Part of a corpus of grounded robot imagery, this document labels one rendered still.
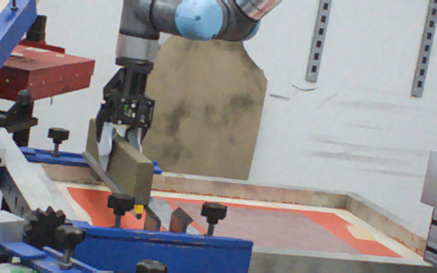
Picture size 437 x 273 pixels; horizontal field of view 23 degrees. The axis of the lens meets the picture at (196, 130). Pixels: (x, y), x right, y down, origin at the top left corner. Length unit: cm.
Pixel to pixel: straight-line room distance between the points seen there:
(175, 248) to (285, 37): 256
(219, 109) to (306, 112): 40
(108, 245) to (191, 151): 243
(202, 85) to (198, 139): 21
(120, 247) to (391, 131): 288
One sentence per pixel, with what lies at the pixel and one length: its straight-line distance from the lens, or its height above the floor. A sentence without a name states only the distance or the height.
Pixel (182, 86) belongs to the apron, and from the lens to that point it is 409.
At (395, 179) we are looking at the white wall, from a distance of 458.
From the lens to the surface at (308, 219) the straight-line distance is 231.
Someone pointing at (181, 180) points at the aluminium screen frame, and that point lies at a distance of 233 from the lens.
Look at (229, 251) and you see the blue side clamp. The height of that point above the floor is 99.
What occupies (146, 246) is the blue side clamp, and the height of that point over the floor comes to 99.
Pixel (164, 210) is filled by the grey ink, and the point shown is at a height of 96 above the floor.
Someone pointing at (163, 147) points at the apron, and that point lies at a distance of 409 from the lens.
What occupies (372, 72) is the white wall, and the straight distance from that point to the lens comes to 443.
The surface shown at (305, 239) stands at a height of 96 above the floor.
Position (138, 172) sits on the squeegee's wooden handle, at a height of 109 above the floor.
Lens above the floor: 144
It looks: 9 degrees down
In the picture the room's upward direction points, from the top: 10 degrees clockwise
